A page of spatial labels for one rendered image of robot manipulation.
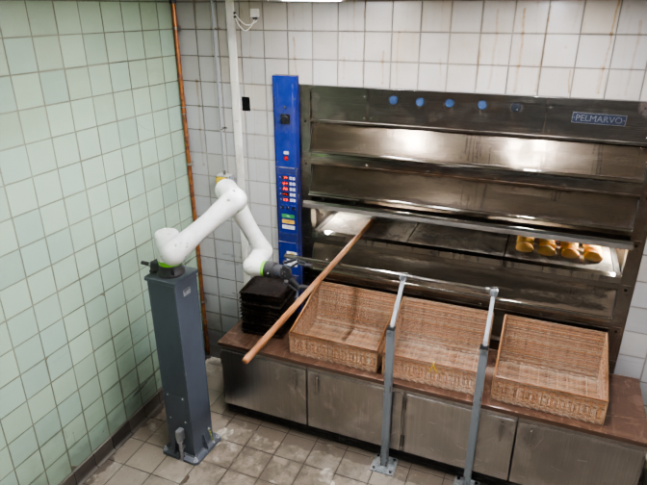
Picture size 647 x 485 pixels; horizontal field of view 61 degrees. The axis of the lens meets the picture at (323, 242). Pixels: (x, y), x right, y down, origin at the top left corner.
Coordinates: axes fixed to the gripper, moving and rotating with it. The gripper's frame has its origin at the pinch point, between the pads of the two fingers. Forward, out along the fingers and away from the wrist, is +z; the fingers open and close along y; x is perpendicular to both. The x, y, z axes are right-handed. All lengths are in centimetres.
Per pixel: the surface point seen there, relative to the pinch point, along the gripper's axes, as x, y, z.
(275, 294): -27, 32, -35
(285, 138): -58, -59, -41
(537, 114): -65, -82, 100
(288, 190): -58, -27, -40
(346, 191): -60, -30, -2
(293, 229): -58, 0, -37
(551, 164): -62, -57, 110
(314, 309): -49, 50, -19
